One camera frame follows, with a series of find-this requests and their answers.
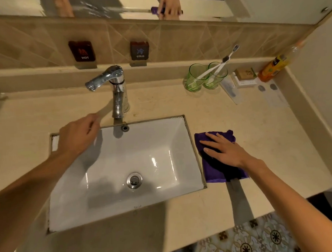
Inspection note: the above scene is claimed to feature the person's right hand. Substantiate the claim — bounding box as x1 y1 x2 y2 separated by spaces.
199 130 256 172

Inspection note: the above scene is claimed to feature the person's left hand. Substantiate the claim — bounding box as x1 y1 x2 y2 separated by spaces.
53 113 103 160

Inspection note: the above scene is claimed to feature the purple cleaning cloth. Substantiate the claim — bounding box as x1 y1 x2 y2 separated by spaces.
193 129 250 184

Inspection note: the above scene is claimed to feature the chrome faucet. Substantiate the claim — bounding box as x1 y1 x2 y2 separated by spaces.
84 65 131 120

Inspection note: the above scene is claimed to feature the white rectangular sink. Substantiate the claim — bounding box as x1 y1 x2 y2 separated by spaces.
42 114 209 233

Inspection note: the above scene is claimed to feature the person's right forearm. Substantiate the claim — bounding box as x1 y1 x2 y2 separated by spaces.
244 153 332 252

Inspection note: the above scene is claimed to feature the person's left forearm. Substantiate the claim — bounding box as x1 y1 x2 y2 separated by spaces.
0 150 76 252

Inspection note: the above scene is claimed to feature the chrome sink drain stopper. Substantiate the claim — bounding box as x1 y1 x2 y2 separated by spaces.
126 172 143 190

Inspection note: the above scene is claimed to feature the long clear plastic packet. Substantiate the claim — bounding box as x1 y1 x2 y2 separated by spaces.
219 77 244 106

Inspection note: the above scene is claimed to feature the white soap dish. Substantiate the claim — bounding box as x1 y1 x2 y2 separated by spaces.
231 71 258 89

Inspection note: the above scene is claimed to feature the green glass cup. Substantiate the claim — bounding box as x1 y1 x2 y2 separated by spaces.
182 63 211 93
202 61 229 90

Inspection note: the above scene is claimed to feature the brown soap box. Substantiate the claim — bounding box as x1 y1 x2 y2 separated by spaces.
234 67 257 81

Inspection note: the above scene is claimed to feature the brown sign with red symbol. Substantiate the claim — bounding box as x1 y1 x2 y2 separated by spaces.
68 39 96 63

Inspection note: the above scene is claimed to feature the white toothbrush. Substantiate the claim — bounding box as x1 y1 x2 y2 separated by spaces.
190 55 232 84
211 44 241 79

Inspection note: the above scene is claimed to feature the orange bottle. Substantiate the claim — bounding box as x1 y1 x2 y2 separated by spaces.
256 40 309 83

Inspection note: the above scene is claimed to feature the brown sign with blue symbol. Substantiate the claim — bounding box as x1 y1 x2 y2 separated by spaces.
129 40 150 62

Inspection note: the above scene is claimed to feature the large wall mirror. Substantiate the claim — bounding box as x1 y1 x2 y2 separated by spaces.
0 0 332 39

